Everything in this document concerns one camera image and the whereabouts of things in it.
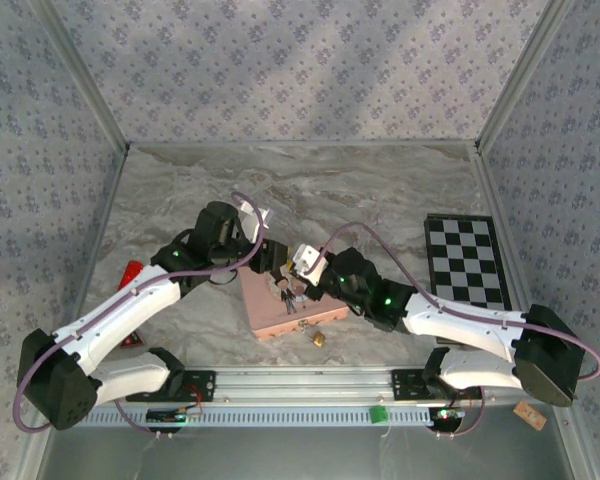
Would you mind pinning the pink box with cartoon couple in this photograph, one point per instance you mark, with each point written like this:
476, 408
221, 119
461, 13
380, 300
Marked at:
267, 310

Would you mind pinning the small brass padlock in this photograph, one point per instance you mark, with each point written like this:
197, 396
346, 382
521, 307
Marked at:
318, 339

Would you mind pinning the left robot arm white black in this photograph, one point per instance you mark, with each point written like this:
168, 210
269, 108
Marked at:
130, 305

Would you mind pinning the black white chessboard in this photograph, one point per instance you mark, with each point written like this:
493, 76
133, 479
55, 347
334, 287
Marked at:
465, 260

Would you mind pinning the green plastic block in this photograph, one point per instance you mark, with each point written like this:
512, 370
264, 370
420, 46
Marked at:
378, 415

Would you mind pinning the orange paper tag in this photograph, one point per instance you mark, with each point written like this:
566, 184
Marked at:
529, 415

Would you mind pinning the aluminium side rail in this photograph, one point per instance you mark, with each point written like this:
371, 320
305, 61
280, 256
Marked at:
102, 240
500, 225

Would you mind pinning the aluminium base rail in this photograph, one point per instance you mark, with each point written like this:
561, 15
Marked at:
300, 382

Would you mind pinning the aluminium corner post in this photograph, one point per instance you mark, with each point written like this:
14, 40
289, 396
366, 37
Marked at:
522, 80
87, 80

